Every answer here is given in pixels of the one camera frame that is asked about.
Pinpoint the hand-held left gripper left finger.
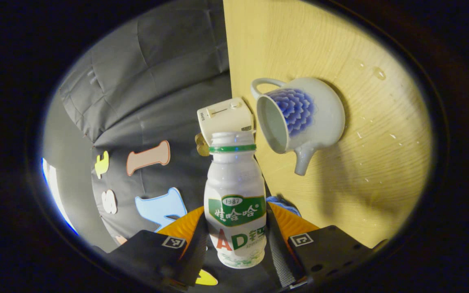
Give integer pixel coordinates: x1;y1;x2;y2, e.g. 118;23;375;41
107;206;210;290

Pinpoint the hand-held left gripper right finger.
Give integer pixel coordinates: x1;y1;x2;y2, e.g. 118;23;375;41
266;201;388;290

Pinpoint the white water bottle green label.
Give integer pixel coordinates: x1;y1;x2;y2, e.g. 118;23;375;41
204;131;267;269

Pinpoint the white blue floral teacup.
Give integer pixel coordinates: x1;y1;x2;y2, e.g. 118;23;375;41
251;77;346;176

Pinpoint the blue towel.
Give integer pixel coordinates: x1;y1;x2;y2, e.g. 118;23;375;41
267;196;301;217

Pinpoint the cream white toaster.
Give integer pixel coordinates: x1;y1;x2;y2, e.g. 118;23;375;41
197;98;255;147

